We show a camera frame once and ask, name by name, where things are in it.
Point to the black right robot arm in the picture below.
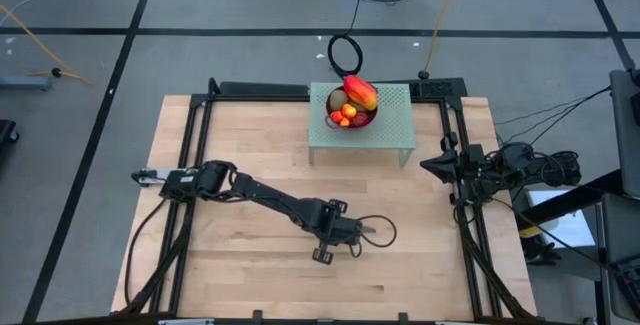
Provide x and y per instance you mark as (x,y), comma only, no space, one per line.
(525,170)

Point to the black aluminium frame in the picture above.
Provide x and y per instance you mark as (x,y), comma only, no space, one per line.
(200,99)

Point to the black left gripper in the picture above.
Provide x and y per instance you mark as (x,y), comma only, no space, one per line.
(336,229)

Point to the mint green perforated shelf riser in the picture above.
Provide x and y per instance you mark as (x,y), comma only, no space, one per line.
(395,125)

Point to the red yellow mango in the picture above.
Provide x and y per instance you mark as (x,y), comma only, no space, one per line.
(360,92)

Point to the grey cart base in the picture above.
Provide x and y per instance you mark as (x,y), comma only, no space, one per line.
(25,83)

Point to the grey equipment cabinet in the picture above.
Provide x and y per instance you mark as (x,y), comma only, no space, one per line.
(625,130)

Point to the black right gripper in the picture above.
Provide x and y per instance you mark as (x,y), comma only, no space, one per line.
(465,167)

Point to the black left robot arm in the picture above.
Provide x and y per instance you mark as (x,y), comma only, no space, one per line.
(260,195)

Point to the purple colander bowl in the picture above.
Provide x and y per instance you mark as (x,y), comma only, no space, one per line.
(350,124)

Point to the small red orange round fruit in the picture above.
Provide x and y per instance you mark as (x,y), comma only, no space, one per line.
(336,116)

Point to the small orange yellow pear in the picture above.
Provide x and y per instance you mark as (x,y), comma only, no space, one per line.
(349,111)
(344,122)

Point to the black table edge clamp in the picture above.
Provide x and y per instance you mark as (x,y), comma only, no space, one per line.
(402,317)
(257,316)

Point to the silver arm base bracket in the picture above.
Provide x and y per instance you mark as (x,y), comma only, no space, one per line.
(150,175)

